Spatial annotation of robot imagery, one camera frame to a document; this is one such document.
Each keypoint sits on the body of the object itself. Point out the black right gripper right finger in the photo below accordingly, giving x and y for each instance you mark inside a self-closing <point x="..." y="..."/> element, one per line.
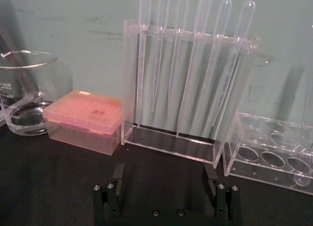
<point x="215" y="194"/>

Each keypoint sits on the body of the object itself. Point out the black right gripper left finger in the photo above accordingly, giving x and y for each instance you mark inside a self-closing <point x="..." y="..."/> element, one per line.
<point x="115" y="194"/>

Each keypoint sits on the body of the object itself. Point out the clear acrylic test tube rack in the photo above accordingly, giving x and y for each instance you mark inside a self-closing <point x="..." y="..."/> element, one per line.
<point x="259" y="162"/>

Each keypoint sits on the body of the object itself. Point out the clear acrylic pipette stand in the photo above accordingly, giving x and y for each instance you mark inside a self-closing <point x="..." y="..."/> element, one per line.
<point x="156" y="142"/>

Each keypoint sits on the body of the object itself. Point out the orange pipette tip box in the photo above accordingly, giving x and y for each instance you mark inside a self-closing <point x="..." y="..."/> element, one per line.
<point x="83" y="120"/>

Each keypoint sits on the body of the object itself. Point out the large glass beaker with scale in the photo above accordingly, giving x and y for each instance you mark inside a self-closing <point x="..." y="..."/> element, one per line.
<point x="29" y="94"/>

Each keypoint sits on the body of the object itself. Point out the clear plastic transfer pipette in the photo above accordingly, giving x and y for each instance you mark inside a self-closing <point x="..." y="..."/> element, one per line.
<point x="223" y="18"/>
<point x="182" y="13"/>
<point x="144" y="20"/>
<point x="245" y="20"/>
<point x="163" y="10"/>
<point x="204" y="13"/>

